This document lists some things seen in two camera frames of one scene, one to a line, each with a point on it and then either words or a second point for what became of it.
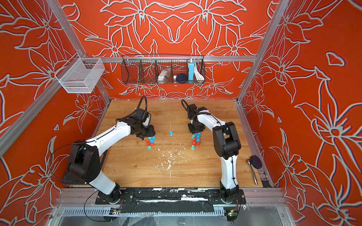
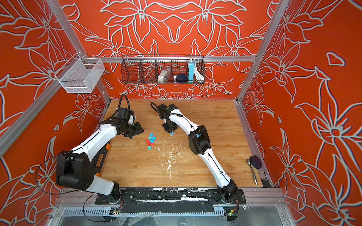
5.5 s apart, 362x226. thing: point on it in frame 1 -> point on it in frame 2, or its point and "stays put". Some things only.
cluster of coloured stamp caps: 150,142 stays put
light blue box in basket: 191,72 stays put
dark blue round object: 182,78 stays put
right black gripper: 193,131 -> 168,130
